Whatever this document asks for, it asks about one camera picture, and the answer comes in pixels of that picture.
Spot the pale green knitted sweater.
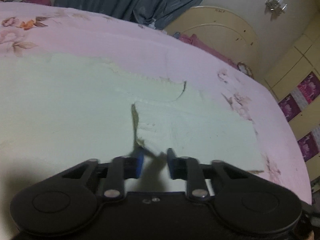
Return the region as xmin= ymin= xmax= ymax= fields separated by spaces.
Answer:
xmin=0 ymin=51 xmax=266 ymax=198

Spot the pile of clothes left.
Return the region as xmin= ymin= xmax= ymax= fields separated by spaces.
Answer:
xmin=1 ymin=0 xmax=52 ymax=6

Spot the purple poster lower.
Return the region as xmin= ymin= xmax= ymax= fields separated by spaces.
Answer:
xmin=278 ymin=94 xmax=301 ymax=122

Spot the purple poster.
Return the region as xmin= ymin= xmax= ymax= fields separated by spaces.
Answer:
xmin=278 ymin=94 xmax=301 ymax=122
xmin=297 ymin=72 xmax=320 ymax=105

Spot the pink floral bed sheet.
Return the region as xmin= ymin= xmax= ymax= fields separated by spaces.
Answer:
xmin=0 ymin=2 xmax=313 ymax=240

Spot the pink pillow by headboard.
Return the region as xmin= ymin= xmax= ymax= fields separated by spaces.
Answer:
xmin=173 ymin=32 xmax=253 ymax=78

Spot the cream round headboard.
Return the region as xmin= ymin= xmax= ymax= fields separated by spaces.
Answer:
xmin=164 ymin=6 xmax=259 ymax=77

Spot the purple poster upper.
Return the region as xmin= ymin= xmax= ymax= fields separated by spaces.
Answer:
xmin=297 ymin=72 xmax=320 ymax=105

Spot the wall lamp with glass shades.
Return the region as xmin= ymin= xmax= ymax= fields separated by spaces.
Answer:
xmin=265 ymin=0 xmax=287 ymax=21

